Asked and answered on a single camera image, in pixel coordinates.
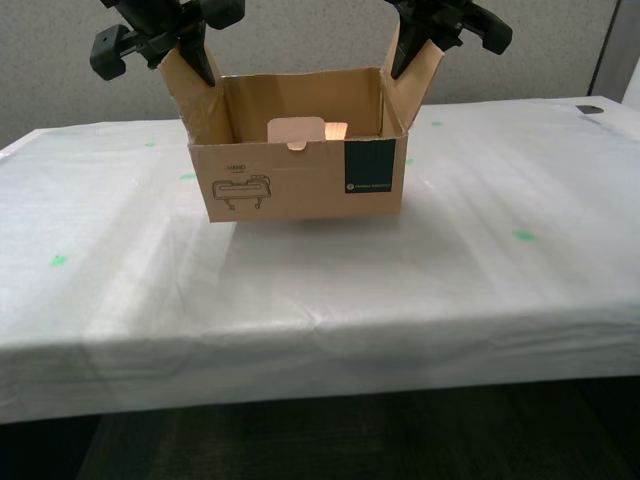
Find brown cardboard box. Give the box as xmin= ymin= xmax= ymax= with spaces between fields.
xmin=158 ymin=22 xmax=446 ymax=225

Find dark office table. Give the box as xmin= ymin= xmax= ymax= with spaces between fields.
xmin=0 ymin=413 xmax=101 ymax=480

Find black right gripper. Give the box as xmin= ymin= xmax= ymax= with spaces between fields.
xmin=383 ymin=0 xmax=514 ymax=81

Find grey speckled partition panel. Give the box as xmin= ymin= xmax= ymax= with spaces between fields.
xmin=0 ymin=0 xmax=617 ymax=151

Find dark grey partition panel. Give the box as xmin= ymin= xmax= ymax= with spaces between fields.
xmin=588 ymin=0 xmax=640 ymax=107

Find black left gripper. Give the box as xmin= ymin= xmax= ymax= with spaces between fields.
xmin=89 ymin=0 xmax=247 ymax=88

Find white plastic table cover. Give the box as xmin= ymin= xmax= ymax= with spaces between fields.
xmin=0 ymin=95 xmax=640 ymax=426

